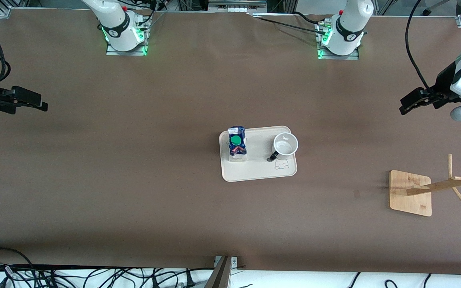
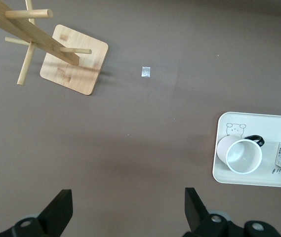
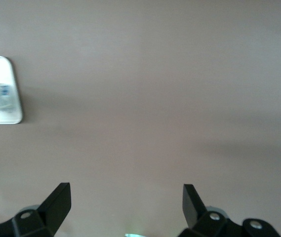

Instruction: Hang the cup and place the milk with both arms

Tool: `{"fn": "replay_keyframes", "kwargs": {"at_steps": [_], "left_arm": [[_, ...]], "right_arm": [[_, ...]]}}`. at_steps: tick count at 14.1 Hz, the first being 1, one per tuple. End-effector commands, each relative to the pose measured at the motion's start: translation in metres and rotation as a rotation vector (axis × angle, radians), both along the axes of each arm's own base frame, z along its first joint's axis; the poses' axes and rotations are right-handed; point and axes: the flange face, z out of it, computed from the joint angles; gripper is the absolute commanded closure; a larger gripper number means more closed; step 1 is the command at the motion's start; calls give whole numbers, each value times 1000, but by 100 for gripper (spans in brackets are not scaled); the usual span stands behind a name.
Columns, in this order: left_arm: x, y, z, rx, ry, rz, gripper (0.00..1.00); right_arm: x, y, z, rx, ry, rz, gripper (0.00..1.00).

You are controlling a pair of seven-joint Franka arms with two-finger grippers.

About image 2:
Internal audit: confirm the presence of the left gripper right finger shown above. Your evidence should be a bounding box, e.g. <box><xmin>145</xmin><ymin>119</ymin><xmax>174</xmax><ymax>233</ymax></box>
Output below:
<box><xmin>182</xmin><ymin>187</ymin><xmax>232</xmax><ymax>237</ymax></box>

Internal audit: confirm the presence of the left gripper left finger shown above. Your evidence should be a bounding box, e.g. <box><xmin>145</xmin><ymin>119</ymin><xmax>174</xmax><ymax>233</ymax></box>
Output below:
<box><xmin>0</xmin><ymin>189</ymin><xmax>73</xmax><ymax>237</ymax></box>

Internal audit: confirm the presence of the white mug black handle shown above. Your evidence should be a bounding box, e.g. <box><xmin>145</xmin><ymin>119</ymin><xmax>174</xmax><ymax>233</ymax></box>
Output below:
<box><xmin>216</xmin><ymin>134</ymin><xmax>265</xmax><ymax>175</ymax></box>

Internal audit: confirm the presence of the wooden cup rack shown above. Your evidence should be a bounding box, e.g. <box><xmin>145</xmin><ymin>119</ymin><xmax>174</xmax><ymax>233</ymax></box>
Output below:
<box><xmin>0</xmin><ymin>0</ymin><xmax>109</xmax><ymax>96</ymax></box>

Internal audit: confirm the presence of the cream rabbit print tray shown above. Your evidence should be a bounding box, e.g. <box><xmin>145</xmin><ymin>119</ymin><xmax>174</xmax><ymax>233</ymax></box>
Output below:
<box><xmin>212</xmin><ymin>112</ymin><xmax>281</xmax><ymax>189</ymax></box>

